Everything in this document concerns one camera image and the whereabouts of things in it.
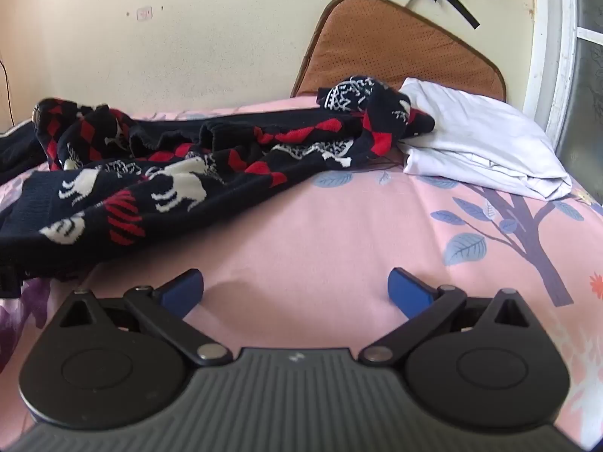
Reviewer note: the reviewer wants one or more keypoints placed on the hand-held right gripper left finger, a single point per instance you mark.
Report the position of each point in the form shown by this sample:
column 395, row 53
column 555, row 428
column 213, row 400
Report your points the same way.
column 181, row 292

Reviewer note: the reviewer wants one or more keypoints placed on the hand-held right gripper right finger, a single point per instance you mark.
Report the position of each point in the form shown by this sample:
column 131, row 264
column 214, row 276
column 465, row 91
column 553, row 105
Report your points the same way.
column 410, row 292

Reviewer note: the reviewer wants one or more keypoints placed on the navy red white patterned sweater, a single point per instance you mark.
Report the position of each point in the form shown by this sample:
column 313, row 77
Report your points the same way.
column 141, row 188

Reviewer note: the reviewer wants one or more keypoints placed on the pink floral bedsheet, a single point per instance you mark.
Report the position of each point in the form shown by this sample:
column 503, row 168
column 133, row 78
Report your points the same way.
column 306, row 226

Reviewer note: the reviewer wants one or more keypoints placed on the white folded cloth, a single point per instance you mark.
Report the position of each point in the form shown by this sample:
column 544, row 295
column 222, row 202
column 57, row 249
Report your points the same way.
column 480, row 136

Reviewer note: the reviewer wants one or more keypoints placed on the brown perforated cushion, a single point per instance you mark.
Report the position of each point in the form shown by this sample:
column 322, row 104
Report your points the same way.
column 400, row 42

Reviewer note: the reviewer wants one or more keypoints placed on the small white wall sticker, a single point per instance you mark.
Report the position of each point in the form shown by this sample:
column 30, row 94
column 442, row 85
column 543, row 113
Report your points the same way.
column 144, row 13

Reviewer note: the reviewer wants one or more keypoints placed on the white window frame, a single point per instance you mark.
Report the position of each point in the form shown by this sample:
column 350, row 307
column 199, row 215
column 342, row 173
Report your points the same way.
column 553, row 37

